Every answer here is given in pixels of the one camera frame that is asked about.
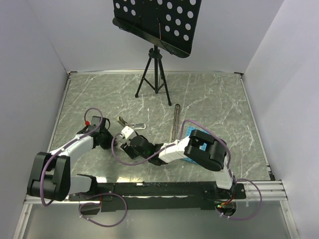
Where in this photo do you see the beige metal stapler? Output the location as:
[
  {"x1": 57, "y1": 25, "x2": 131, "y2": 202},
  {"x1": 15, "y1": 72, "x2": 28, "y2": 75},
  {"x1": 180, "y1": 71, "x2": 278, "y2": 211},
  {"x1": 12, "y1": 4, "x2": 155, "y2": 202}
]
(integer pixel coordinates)
[{"x1": 116, "y1": 116, "x2": 146, "y2": 130}]

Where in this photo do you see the metal staple magazine rail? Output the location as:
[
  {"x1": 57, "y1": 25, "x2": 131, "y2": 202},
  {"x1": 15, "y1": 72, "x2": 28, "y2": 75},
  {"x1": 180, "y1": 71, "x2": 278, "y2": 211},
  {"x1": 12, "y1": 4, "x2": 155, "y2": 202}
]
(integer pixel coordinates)
[{"x1": 169, "y1": 104, "x2": 180, "y2": 142}]

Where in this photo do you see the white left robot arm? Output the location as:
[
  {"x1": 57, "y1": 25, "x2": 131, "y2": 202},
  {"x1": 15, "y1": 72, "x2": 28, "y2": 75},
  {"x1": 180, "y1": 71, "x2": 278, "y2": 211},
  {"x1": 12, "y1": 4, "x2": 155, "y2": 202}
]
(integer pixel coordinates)
[{"x1": 27, "y1": 116, "x2": 113, "y2": 201}]

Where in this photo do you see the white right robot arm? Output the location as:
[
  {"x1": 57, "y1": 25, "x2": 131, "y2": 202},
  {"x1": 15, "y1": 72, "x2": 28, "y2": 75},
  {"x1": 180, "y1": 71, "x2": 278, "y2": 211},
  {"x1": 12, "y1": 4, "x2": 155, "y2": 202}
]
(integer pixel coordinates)
[{"x1": 120, "y1": 126, "x2": 235, "y2": 198}]

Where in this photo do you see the blue studded baseplate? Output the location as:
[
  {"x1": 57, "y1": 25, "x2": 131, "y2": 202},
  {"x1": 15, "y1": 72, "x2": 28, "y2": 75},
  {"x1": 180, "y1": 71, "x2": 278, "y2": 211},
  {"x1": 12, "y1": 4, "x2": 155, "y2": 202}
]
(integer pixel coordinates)
[{"x1": 184, "y1": 126, "x2": 209, "y2": 165}]

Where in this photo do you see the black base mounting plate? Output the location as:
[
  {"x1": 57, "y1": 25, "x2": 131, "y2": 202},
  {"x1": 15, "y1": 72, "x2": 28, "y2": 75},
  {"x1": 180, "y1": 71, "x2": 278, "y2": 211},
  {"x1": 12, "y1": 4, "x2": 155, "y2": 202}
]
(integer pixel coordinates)
[{"x1": 69, "y1": 181, "x2": 246, "y2": 212}]

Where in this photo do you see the black tripod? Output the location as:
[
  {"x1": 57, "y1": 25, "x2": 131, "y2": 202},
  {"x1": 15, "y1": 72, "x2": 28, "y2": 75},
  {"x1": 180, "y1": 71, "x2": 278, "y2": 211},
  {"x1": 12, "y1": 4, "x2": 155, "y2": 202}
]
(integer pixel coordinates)
[{"x1": 135, "y1": 45, "x2": 172, "y2": 106}]

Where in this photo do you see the black perforated music stand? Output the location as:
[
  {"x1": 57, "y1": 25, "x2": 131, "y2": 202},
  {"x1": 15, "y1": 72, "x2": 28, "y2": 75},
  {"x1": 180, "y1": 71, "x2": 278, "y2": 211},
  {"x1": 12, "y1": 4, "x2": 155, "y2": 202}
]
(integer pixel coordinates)
[{"x1": 112, "y1": 0, "x2": 201, "y2": 58}]

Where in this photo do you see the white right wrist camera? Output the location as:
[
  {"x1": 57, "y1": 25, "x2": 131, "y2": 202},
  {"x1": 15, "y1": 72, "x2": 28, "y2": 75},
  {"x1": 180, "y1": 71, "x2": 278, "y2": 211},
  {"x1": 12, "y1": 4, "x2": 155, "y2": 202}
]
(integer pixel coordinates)
[{"x1": 119, "y1": 126, "x2": 137, "y2": 144}]

